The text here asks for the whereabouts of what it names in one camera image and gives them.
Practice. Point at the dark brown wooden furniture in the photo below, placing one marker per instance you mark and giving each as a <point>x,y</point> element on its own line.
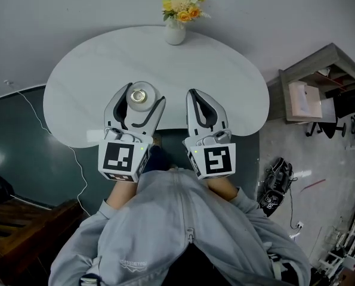
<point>22,228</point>

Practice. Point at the grey zip hoodie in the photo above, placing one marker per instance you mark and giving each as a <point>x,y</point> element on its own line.
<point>153,219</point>

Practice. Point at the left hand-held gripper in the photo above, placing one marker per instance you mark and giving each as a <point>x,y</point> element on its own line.
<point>117,156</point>

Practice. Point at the person's right forearm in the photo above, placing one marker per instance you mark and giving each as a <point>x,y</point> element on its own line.
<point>222,189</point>

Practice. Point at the white ceramic vase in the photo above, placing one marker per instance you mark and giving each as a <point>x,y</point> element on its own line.
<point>174,34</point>

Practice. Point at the black office chair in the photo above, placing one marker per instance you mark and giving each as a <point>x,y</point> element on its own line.
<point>347,103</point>

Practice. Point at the dark blue trousers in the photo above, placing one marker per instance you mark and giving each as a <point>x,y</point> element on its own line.
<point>159,159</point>

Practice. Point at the white oval marble table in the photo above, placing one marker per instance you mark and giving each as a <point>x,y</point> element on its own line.
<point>105,58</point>

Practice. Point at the pale pink box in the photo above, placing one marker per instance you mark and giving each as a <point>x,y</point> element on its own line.
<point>304,98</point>

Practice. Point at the white wall outlet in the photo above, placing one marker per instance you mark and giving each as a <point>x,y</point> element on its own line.
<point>8,82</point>

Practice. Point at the person's left forearm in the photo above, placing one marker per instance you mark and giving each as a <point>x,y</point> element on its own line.
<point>122,195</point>

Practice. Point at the yellow flower bouquet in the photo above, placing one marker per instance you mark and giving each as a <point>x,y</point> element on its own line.
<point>180,6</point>

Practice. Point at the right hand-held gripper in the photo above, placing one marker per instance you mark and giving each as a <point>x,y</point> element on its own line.
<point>216,158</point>

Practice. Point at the wooden side desk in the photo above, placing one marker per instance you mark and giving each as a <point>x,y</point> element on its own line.
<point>329,58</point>

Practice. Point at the white metal rack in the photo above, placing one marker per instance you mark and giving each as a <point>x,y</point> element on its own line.
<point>350,243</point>

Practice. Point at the white floor socket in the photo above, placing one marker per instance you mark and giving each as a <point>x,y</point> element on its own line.
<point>299,225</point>

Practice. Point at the black shirt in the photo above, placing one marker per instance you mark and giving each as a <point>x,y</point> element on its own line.
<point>219,267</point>

